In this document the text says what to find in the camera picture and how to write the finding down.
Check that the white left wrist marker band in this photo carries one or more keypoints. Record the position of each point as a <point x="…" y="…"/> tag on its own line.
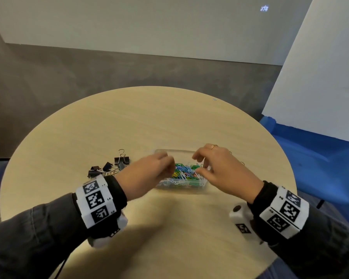
<point x="94" y="200"/>

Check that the person's right hand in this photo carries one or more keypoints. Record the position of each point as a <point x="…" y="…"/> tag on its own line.
<point x="229" y="177"/>

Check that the person's left fingers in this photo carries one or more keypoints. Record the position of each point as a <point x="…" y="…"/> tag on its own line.
<point x="166" y="165"/>

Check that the white board panel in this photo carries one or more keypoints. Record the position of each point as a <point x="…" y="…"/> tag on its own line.
<point x="322" y="69"/>

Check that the person's left forearm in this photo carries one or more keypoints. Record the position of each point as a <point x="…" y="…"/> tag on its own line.
<point x="46" y="229"/>

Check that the person's left hand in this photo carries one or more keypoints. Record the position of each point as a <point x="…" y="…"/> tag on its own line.
<point x="142" y="177"/>

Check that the person's right thumb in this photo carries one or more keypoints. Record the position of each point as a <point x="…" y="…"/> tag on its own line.
<point x="203" y="172"/>

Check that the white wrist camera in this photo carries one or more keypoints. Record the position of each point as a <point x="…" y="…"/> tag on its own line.
<point x="120" y="223"/>
<point x="241" y="219"/>

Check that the blue mat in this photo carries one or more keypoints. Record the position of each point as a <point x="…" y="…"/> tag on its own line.
<point x="322" y="168"/>

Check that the white wrist marker band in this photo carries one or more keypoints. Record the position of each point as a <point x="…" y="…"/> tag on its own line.
<point x="94" y="200"/>
<point x="285" y="213"/>

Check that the clear plastic box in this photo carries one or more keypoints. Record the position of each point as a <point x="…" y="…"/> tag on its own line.
<point x="180" y="185"/>

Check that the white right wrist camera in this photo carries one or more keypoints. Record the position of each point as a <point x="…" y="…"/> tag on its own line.
<point x="241" y="219"/>

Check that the person's right forearm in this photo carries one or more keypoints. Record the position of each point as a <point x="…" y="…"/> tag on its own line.
<point x="317" y="246"/>

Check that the black stand leg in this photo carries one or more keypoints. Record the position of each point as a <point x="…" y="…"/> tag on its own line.
<point x="320" y="203"/>

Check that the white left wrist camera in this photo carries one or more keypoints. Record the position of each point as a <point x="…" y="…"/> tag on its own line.
<point x="120" y="223"/>

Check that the pile of coloured paper clips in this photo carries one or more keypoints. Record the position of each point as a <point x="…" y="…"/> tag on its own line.
<point x="184" y="172"/>

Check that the white right wrist marker band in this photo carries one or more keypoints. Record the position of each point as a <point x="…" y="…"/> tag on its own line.
<point x="285" y="213"/>

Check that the black binder clip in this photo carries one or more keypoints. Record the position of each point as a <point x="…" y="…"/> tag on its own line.
<point x="95" y="168"/>
<point x="122" y="160"/>
<point x="107" y="167"/>
<point x="93" y="173"/>

